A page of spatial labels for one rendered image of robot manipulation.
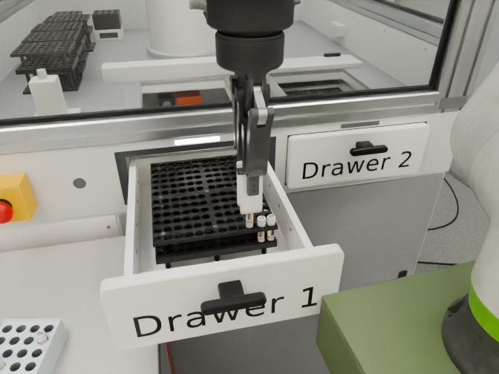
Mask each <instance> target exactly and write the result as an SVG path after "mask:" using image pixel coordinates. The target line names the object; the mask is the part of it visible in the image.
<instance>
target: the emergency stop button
mask: <svg viewBox="0 0 499 374"><path fill-rule="evenodd" d="M12 217H13V209H12V208H11V206H9V205H8V204H6V203H4V202H0V224H3V223H7V222H9V221H10V220H11V219H12Z"/></svg>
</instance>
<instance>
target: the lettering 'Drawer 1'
mask: <svg viewBox="0 0 499 374"><path fill-rule="evenodd" d="M308 290H309V297H308V303H307V304H306V305H302V306H301V307H302V308H303V307H308V306H315V305H317V303H314V304H312V303H311V302H312V297H313V287H309V288H306V289H303V292H306V291H308ZM281 299H284V296H283V297H280V298H277V299H275V298H273V299H272V309H271V313H275V303H276V301H278V300H281ZM263 308H265V305H263V306H260V307H256V308H251V309H250V308H247V309H246V314H247V315H248V316H250V317H256V316H259V315H263V314H264V312H262V313H259V314H255V315H253V314H251V313H250V311H251V310H256V309H263ZM227 313H228V315H229V318H230V320H231V321H234V320H235V319H236V316H237V314H238V310H235V312H234V315H233V316H232V314H231V312H227ZM195 314H199V315H201V317H197V318H192V319H189V320H188V321H187V323H186V324H187V327H190V328H195V327H199V326H200V325H201V324H202V326H205V325H206V322H205V315H203V314H202V313H201V312H191V313H189V314H187V317H188V316H190V315H195ZM224 314H225V312H222V313H221V318H219V317H218V314H214V316H215V319H216V321H217V322H218V323H221V322H222V321H223V318H224ZM179 317H182V315H176V316H174V317H172V316H170V317H168V318H169V326H170V331H171V332H172V331H174V325H173V320H174V319H176V318H179ZM144 318H152V319H154V320H155V321H156V322H157V328H156V330H155V331H153V332H150V333H146V334H141V331H140V325H139V322H138V320H139V319H144ZM197 319H201V322H200V323H199V324H198V325H191V324H190V323H191V321H194V320H197ZM133 320H134V325H135V329H136V332H137V337H138V338H139V337H144V336H148V335H153V334H155V333H157V332H159V331H160V329H161V321H160V319H159V318H158V317H156V316H153V315H146V316H140V317H136V318H133Z"/></svg>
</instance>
